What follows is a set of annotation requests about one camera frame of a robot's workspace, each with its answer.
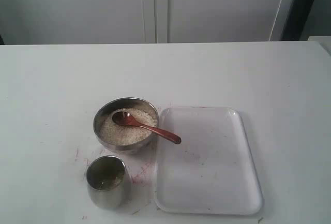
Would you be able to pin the brown wooden spoon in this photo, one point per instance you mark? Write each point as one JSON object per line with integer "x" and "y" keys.
{"x": 126, "y": 119}

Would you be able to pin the steel bowl of rice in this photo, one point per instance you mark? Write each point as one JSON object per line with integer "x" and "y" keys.
{"x": 122, "y": 139}

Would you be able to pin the small steel cup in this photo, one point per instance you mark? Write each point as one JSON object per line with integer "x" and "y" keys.
{"x": 108, "y": 182}

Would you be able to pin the white plastic tray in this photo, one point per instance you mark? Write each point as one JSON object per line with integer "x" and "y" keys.
{"x": 212, "y": 170}

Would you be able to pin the white cabinet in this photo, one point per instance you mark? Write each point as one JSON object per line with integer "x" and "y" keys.
{"x": 142, "y": 21}

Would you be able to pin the dark vertical post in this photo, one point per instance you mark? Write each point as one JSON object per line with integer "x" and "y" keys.
{"x": 297, "y": 18}

